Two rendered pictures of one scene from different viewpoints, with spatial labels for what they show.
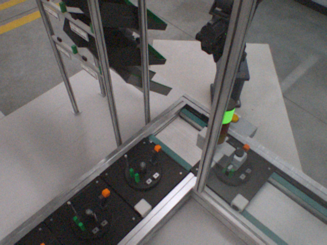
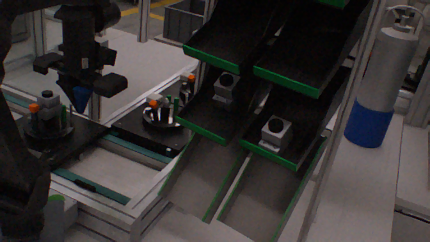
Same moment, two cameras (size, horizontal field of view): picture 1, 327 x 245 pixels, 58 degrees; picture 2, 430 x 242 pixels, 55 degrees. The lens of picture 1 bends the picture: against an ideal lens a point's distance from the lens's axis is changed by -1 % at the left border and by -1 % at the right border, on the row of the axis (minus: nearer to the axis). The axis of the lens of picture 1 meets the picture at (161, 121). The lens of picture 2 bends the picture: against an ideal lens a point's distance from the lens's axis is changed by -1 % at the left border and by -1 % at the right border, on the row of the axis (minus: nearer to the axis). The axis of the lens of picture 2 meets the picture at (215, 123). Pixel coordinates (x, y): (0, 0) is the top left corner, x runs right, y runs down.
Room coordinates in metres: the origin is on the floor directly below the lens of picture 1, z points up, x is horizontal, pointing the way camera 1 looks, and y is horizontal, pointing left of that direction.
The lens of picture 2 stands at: (1.67, -0.25, 1.65)
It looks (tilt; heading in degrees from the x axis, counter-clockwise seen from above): 30 degrees down; 157
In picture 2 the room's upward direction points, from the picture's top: 9 degrees clockwise
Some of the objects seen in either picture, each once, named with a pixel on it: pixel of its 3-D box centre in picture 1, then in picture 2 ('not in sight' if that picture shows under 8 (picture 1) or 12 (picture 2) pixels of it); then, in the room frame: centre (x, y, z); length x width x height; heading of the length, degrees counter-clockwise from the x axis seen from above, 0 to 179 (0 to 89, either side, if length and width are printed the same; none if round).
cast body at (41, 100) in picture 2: not in sight; (50, 102); (0.56, -0.27, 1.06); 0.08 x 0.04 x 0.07; 137
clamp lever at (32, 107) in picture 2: not in sight; (36, 116); (0.60, -0.31, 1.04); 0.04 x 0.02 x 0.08; 137
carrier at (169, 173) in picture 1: (143, 168); (165, 109); (0.54, 0.07, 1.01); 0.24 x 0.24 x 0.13; 47
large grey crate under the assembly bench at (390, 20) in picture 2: not in sight; (390, 17); (-2.93, 4.12, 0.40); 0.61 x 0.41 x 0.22; 43
